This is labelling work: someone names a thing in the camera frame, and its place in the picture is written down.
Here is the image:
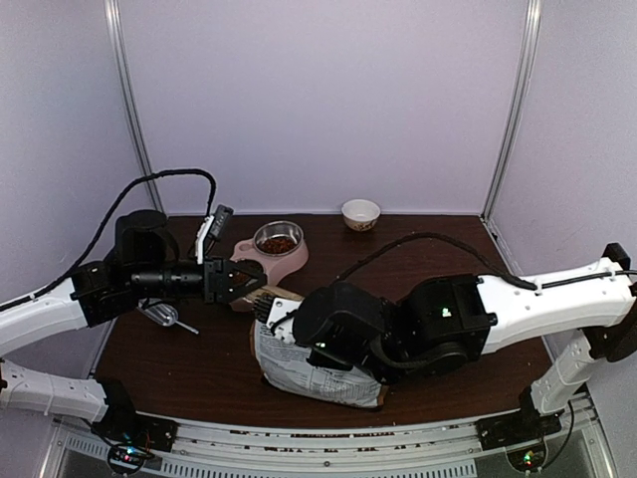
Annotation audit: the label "metal food scoop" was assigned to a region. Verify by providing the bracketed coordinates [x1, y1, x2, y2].
[137, 303, 199, 335]

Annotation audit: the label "pet food bag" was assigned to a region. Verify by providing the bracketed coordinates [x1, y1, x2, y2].
[246, 284, 388, 412]

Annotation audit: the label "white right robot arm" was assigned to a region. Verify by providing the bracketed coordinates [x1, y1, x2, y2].
[292, 243, 636, 440]

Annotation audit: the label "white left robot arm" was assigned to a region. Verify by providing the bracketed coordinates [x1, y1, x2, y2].
[1, 210, 267, 442]

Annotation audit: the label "pink double pet feeder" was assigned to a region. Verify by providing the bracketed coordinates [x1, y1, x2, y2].
[231, 220, 310, 286]

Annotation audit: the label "front steel feeder bowl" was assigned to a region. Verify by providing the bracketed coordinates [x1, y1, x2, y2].
[230, 271, 265, 289]

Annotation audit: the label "steel feeder bowl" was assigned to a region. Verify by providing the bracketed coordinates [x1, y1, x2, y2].
[230, 271, 265, 289]
[253, 220, 305, 257]

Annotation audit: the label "brown kibble pellets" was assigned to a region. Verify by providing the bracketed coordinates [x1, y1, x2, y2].
[233, 236, 296, 286]

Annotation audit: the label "rear steel feeder bowl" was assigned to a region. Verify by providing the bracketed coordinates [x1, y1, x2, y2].
[253, 220, 305, 257]

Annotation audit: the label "white floral ceramic bowl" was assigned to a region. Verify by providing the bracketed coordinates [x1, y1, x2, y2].
[341, 199, 381, 232]

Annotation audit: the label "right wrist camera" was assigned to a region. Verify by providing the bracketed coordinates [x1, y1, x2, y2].
[253, 293, 303, 345]

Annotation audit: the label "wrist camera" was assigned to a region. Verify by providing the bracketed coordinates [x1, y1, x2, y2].
[194, 204, 234, 265]
[253, 293, 303, 345]

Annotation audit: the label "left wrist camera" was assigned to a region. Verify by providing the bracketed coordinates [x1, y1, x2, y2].
[194, 204, 234, 265]

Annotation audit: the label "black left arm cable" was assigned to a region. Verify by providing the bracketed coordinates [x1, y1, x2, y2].
[0, 167, 219, 310]

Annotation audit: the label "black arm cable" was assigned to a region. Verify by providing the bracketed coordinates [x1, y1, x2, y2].
[0, 167, 219, 310]
[335, 233, 541, 293]

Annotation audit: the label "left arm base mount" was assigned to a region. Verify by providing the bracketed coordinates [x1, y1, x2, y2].
[87, 413, 178, 476]

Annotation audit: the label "front aluminium rail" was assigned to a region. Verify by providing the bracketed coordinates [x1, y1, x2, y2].
[49, 392, 613, 478]

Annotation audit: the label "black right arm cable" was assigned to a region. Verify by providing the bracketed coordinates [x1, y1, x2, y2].
[335, 233, 541, 293]

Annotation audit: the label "left aluminium frame post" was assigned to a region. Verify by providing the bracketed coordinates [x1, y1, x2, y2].
[103, 0, 167, 215]

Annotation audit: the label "aluminium frame post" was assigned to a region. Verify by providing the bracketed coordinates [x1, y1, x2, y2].
[103, 0, 167, 215]
[481, 0, 543, 223]

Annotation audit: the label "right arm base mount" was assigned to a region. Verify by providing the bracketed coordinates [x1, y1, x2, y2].
[476, 409, 562, 474]

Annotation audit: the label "right aluminium frame post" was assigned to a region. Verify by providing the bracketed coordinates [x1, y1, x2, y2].
[481, 0, 543, 223]

